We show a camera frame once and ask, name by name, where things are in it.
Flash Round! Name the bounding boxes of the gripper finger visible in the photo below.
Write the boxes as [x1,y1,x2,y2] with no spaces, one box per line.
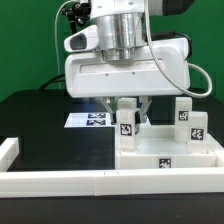
[101,97,117,124]
[135,96,152,132]

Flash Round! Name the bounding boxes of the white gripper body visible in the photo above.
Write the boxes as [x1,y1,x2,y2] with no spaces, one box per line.
[65,38,190,98]

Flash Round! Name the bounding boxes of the white square tabletop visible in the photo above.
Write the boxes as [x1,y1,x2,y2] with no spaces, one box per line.
[115,125,224,169]

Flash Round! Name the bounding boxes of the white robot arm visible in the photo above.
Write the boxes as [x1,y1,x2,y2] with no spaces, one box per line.
[64,0,195,98]

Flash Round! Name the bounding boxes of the white fiducial marker sheet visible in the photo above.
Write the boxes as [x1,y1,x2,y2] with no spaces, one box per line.
[64,111,152,128]

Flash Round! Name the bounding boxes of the white U-shaped obstacle fence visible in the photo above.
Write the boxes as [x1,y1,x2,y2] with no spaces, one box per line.
[0,137,224,198]

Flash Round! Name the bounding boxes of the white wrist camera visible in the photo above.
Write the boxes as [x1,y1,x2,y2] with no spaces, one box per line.
[64,25,99,53]

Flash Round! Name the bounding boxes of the black cable bundle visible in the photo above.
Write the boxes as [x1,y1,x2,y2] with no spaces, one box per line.
[39,3,91,91]

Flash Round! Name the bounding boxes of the grey thin cable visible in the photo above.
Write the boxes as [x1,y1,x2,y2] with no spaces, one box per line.
[54,0,77,90]

